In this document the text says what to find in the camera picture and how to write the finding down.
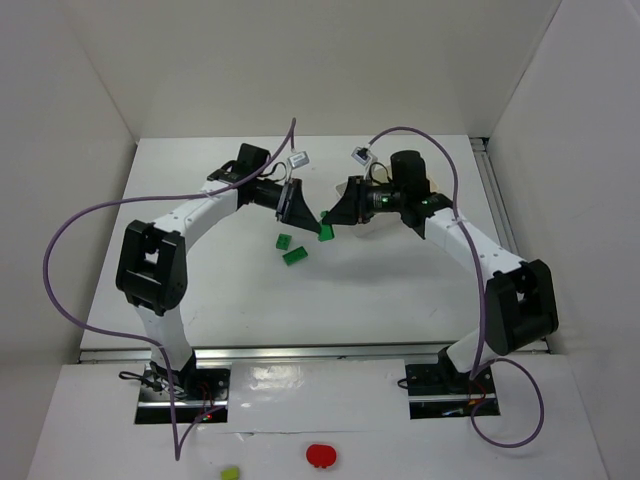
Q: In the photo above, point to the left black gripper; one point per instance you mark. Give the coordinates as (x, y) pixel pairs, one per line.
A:
(288, 200)

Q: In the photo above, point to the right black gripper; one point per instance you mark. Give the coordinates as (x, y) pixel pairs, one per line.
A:
(356, 200)

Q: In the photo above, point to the dark green curved lego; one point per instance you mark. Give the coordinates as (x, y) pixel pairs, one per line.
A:
(326, 233)

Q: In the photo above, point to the dark green square lego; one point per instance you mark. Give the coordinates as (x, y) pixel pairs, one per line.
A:
(283, 242)

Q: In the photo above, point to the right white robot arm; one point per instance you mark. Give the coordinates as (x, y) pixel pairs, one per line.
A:
(472, 249)

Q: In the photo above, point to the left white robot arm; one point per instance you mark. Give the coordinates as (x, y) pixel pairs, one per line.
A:
(152, 269)

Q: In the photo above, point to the white divided plastic bin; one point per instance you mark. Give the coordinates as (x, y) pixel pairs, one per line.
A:
(414, 209)

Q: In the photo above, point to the red round lego piece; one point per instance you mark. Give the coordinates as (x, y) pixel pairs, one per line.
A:
(321, 456)

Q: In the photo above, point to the light green floor lego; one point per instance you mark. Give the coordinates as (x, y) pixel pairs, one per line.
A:
(230, 473)

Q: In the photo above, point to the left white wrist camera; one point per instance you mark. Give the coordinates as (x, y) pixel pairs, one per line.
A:
(298, 160)

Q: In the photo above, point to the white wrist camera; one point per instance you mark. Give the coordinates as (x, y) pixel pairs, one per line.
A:
(363, 155)
(298, 160)

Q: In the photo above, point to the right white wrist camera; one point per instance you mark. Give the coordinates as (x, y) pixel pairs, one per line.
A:
(363, 155)

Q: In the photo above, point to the aluminium rail right side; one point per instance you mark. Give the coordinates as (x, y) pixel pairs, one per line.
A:
(505, 225)

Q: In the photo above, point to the aluminium rail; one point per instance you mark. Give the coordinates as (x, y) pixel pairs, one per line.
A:
(342, 351)
(505, 225)

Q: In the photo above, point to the aluminium rail front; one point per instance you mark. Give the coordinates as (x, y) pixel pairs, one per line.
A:
(342, 351)

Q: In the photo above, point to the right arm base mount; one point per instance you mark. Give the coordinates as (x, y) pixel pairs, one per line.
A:
(431, 396)

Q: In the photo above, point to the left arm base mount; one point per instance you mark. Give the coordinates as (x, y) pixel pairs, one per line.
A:
(210, 392)

